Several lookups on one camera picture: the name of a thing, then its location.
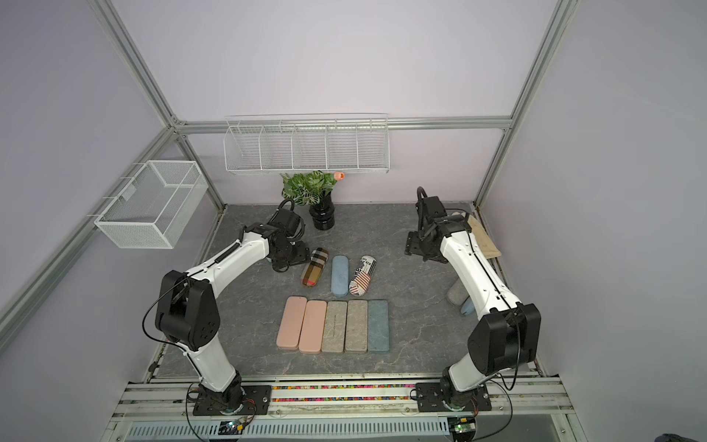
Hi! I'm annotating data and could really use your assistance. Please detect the blue case orange lining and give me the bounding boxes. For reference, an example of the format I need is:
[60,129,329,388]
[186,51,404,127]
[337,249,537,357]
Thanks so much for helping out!
[460,298,476,316]

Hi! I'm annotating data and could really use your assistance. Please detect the pink hard glasses case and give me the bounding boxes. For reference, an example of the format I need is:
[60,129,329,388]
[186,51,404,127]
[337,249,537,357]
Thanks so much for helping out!
[276,297,307,350]

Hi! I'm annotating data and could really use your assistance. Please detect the beige work glove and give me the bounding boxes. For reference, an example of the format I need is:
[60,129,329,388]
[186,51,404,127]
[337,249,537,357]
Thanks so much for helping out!
[468,215,502,260]

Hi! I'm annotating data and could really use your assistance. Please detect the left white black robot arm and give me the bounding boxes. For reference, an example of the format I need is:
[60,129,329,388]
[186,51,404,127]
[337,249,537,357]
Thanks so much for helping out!
[155,199,309,408]

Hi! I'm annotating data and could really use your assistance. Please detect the green plant in black vase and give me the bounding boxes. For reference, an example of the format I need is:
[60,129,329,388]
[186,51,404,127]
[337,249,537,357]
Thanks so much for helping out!
[281,171,345,231]

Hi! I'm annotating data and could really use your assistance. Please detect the grey case mint lining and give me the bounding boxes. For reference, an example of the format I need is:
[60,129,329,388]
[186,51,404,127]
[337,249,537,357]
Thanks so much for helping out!
[344,299,368,353]

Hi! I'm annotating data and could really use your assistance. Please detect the grey fabric glasses case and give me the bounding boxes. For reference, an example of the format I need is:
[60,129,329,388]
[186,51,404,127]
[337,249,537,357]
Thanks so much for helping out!
[447,279,469,307]

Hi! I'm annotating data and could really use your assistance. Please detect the plaid beige glasses case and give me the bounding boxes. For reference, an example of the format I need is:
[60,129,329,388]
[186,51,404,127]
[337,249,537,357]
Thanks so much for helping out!
[301,248,330,287]

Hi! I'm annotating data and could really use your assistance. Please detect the white wire mesh side basket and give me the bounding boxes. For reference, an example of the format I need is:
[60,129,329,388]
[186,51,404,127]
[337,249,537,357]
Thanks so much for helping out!
[94,160,208,250]

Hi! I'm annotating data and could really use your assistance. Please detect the white vented cable duct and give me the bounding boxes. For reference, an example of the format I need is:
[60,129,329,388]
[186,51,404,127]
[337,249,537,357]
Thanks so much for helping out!
[124,416,450,441]

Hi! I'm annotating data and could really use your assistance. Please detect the long white wire shelf basket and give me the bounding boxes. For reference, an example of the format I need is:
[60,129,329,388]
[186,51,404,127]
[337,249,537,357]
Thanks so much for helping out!
[223,113,390,174]

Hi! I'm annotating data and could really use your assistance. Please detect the pink case black sunglasses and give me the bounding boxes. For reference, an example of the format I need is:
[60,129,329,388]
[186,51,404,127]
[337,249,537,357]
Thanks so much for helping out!
[298,300,328,354]

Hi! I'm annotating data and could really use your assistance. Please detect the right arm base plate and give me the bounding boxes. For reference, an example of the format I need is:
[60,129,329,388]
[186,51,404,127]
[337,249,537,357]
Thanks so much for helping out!
[411,380,493,414]

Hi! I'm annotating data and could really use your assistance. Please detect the grey mint case red sunglasses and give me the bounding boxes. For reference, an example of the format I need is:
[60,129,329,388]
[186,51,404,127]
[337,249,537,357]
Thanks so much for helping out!
[321,301,348,354]

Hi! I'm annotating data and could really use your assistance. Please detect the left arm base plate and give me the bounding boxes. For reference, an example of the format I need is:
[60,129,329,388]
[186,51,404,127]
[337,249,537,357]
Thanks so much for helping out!
[188,385,272,416]

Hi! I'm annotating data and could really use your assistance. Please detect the mint case blue glasses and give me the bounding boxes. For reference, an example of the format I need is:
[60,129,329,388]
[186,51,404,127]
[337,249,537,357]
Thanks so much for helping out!
[367,299,390,353]

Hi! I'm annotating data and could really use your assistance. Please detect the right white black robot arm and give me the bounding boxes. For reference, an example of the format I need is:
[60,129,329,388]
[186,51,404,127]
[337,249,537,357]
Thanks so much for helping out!
[405,187,541,401]

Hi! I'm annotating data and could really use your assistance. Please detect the light blue case white sunglasses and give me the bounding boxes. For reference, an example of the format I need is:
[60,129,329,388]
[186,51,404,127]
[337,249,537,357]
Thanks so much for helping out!
[331,255,350,298]

